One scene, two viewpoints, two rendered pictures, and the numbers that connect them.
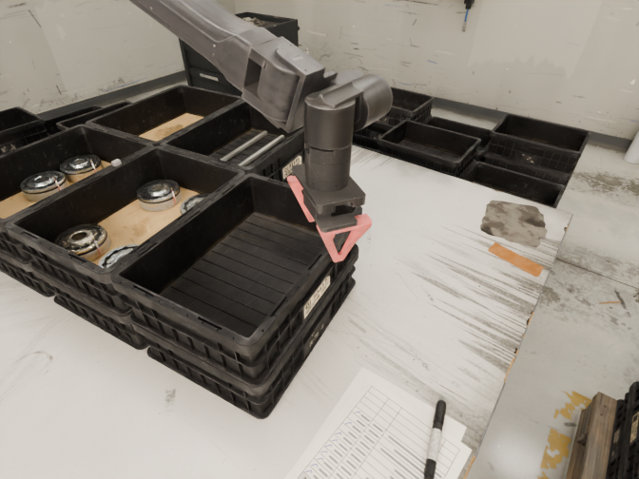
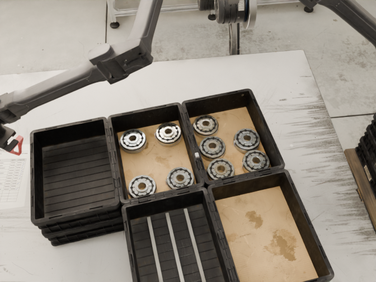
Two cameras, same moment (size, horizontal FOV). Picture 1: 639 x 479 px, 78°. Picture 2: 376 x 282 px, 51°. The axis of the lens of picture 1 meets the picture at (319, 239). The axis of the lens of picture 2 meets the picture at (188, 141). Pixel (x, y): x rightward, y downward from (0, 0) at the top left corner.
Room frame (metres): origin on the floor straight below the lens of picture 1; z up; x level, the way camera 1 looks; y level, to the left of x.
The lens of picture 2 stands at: (1.43, -0.04, 2.15)
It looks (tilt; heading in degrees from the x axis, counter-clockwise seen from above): 55 degrees down; 140
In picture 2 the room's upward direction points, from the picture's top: 2 degrees counter-clockwise
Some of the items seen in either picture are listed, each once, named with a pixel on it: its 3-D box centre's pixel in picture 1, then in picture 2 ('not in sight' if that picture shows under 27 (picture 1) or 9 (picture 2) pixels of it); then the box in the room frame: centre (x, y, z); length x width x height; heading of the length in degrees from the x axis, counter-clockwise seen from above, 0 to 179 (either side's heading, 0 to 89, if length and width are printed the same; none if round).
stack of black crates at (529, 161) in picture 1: (525, 172); not in sight; (1.80, -1.08, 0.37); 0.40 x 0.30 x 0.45; 54
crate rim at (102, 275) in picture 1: (138, 200); (153, 150); (0.71, 0.39, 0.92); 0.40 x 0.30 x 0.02; 151
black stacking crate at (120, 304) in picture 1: (145, 219); (154, 157); (0.71, 0.39, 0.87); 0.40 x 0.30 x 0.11; 151
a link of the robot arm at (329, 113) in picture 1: (332, 118); not in sight; (0.44, -0.01, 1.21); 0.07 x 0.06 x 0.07; 142
